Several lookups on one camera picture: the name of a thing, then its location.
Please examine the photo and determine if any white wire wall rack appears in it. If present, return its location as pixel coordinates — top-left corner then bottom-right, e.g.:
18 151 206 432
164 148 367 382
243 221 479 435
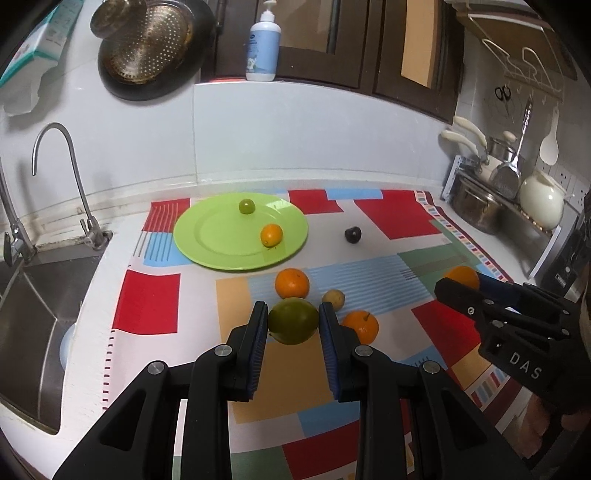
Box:
482 39 566 104

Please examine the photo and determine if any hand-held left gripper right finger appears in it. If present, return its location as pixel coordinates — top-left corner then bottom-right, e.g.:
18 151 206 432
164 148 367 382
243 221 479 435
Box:
318 302 536 480

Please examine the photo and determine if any white wall outlet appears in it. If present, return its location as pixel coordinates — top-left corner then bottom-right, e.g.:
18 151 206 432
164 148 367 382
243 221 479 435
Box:
545 165 591 205

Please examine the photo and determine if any brass perforated colander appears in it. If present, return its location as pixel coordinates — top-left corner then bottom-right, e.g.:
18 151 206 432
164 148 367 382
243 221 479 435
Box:
102 4 195 86

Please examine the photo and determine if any white rice spoon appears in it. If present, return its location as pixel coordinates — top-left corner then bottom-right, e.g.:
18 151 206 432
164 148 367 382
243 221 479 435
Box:
539 106 561 166

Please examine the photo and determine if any white pump lotion bottle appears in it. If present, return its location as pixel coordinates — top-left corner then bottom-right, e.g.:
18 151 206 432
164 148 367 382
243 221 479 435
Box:
246 0 282 82

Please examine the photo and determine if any wooden cutting board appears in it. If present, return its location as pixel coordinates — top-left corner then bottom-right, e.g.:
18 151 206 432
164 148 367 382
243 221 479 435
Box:
457 0 578 79

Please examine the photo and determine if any steel slotted spatula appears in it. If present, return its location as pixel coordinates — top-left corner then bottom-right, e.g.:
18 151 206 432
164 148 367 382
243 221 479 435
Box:
489 99 534 198

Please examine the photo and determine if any person's right hand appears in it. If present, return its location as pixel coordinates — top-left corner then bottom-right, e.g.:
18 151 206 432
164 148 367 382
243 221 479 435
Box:
526 396 591 457

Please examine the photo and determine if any stainless steel sink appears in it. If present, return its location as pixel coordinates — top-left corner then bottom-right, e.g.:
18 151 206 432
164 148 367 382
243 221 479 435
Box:
0 254 114 435

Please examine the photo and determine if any green round plate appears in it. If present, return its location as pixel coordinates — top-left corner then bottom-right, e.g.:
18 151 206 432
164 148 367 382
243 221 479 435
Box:
173 193 309 272

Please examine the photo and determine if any white ceramic jar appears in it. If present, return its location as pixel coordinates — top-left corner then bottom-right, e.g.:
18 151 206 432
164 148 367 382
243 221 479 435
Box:
519 169 565 230

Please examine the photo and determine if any white dish rack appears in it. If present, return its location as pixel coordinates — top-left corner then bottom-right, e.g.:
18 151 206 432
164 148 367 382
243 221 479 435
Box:
442 154 563 278

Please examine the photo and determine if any thick chrome faucet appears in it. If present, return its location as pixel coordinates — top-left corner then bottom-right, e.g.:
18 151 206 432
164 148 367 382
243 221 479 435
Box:
0 171 38 267

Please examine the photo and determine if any black appliance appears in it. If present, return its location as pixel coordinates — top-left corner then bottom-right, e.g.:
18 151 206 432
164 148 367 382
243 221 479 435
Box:
540 217 591 301

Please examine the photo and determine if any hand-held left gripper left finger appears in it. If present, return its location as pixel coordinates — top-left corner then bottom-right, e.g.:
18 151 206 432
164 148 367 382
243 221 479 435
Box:
53 301 270 480

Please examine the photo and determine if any white-handled utensil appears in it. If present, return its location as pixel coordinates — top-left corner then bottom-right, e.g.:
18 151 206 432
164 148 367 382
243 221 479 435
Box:
440 130 479 160
452 115 488 147

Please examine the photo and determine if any small brass strainer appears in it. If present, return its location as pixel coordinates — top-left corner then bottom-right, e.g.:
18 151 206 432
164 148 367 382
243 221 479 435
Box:
90 0 148 38

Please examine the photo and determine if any teal and white tissue pack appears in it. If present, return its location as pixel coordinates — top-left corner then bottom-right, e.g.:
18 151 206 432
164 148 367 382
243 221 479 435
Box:
0 0 86 116

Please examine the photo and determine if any small steel lidded pot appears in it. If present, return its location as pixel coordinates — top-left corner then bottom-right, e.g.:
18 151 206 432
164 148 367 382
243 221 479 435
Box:
487 131 521 163

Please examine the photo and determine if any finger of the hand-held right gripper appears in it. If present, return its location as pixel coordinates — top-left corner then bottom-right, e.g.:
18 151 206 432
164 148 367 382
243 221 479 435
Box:
434 277 573 343
475 271 561 311

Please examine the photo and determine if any dark wooden window frame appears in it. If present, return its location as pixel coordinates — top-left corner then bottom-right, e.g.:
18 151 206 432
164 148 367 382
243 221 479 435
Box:
203 0 465 123

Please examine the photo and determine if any large steel pot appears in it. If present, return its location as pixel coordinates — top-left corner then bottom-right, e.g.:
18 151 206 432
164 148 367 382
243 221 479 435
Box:
450 173 506 234

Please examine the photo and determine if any orange with stem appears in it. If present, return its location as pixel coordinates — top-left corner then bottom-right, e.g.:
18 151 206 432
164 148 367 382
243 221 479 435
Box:
342 311 380 345

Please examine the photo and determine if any colourful patterned table mat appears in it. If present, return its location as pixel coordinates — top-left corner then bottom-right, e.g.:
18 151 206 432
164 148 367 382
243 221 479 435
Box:
104 188 550 480

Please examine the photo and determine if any thin gooseneck faucet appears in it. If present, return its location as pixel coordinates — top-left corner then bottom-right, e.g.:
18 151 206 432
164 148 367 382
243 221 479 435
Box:
31 122 108 252

